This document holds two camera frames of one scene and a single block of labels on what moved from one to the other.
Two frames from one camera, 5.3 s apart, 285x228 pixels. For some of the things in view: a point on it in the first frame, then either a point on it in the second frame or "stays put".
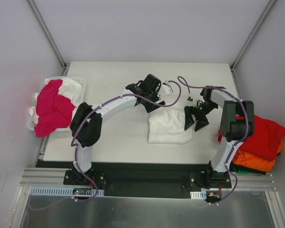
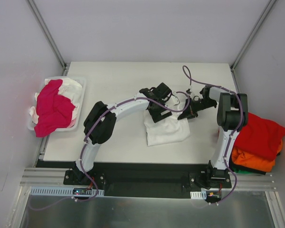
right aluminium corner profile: (268, 8) stays put
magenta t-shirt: (54, 111) stays put
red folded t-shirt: (266, 140) stays put
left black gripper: (152, 104) → (159, 113)
